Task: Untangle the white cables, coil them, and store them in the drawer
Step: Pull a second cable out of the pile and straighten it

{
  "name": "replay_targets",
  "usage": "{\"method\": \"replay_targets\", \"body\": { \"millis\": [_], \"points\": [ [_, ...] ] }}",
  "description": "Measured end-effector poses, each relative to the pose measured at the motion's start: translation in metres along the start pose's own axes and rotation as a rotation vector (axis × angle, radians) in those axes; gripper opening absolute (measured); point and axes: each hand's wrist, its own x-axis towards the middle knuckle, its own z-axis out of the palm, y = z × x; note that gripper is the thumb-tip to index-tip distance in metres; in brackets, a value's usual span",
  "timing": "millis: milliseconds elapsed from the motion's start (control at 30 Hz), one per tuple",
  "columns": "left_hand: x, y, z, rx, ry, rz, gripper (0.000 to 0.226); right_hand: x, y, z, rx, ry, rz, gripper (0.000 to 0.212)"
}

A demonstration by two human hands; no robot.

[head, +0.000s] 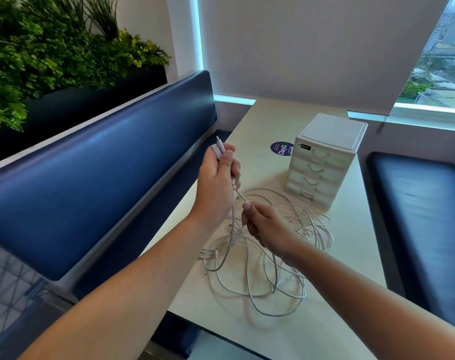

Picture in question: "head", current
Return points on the person's left hand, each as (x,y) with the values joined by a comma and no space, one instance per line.
(214,187)

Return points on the person's right hand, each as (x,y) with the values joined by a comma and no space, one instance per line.
(268,228)

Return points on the white mini drawer cabinet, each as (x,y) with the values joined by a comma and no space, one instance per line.
(332,133)

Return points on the person's right forearm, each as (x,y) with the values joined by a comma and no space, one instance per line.
(381,307)

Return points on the black planter box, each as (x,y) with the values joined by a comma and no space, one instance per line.
(81,108)

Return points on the white table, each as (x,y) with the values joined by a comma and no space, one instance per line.
(257,123)

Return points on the round purple sticker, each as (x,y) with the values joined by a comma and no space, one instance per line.
(281,149)

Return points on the blue padded bench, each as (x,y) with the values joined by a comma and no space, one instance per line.
(81,191)
(418,221)

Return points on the white roller blind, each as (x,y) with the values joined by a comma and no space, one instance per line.
(306,44)

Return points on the green leafy plants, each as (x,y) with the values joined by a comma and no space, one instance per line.
(43,52)

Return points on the glass window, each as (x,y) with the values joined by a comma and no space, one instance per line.
(437,71)

